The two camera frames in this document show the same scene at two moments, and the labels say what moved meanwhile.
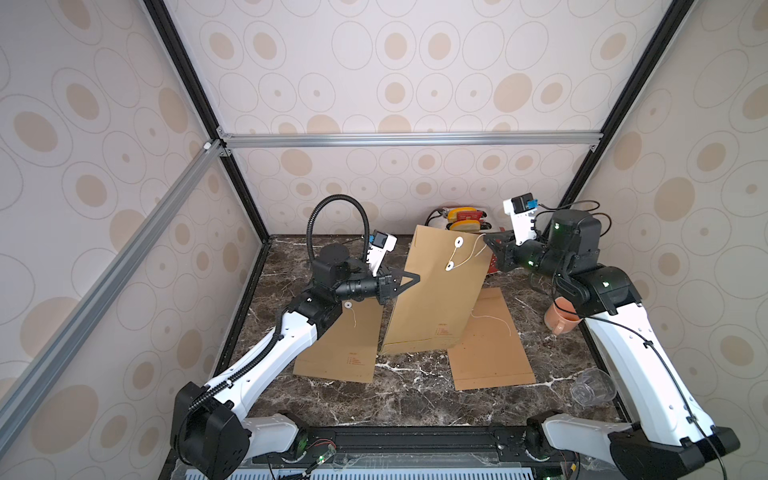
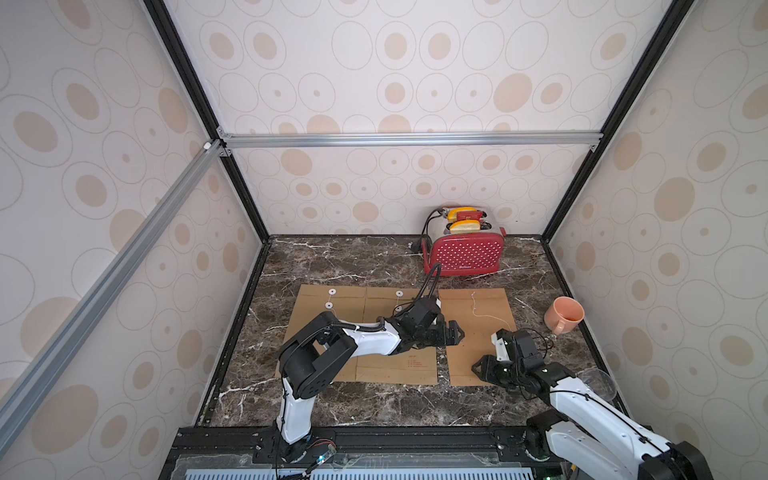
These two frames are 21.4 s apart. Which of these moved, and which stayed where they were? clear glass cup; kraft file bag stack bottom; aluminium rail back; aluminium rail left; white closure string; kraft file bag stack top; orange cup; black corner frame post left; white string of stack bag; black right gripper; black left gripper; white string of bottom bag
Moved: black right gripper; black left gripper; white string of stack bag; kraft file bag stack top; white closure string
Stayed: aluminium rail left; white string of bottom bag; aluminium rail back; clear glass cup; orange cup; black corner frame post left; kraft file bag stack bottom
